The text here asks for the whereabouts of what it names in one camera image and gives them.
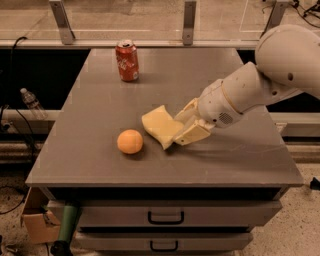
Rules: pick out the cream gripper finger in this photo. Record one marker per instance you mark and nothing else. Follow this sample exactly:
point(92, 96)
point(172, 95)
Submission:
point(193, 131)
point(188, 112)

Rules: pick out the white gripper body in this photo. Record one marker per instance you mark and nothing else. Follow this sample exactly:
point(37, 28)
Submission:
point(215, 106)

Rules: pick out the yellow sponge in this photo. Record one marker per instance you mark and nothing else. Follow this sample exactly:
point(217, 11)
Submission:
point(160, 125)

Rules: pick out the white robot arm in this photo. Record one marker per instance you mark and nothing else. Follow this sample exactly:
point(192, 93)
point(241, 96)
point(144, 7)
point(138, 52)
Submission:
point(287, 63)

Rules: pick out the orange fruit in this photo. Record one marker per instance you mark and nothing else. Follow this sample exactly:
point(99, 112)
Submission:
point(130, 141)

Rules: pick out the grey drawer cabinet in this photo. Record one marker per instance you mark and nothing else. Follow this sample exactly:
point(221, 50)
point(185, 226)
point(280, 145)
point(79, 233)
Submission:
point(226, 185)

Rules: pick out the red soda can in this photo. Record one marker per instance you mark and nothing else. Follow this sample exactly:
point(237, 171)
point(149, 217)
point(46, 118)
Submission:
point(127, 60)

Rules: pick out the black object on floor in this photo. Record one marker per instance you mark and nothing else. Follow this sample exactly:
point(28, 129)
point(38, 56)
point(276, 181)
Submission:
point(315, 184)

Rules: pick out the green cylinder tool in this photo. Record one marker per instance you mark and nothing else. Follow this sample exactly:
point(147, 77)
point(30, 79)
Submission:
point(70, 217)

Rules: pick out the clear plastic water bottle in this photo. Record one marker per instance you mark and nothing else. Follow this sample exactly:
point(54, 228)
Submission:
point(33, 104)

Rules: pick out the cardboard box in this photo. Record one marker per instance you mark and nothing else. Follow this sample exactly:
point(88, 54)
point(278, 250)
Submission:
point(41, 224)

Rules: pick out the middle metal railing bracket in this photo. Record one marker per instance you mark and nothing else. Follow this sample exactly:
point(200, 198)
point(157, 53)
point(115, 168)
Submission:
point(188, 22)

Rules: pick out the metal railing bracket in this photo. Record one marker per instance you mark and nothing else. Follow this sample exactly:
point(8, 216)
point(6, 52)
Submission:
point(188, 22)
point(66, 34)
point(276, 15)

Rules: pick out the upper drawer black handle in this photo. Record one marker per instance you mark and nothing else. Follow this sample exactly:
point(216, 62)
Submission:
point(165, 219)

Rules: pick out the drawer black handle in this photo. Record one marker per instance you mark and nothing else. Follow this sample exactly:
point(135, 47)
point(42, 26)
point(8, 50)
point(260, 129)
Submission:
point(164, 247)
point(165, 219)

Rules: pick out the right metal railing bracket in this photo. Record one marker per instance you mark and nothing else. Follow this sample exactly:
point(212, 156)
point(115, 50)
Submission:
point(276, 15)

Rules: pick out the lower drawer black handle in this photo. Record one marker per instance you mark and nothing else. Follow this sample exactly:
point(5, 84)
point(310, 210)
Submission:
point(164, 247)

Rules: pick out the left metal railing bracket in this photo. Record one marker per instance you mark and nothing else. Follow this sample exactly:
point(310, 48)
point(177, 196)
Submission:
point(66, 34)

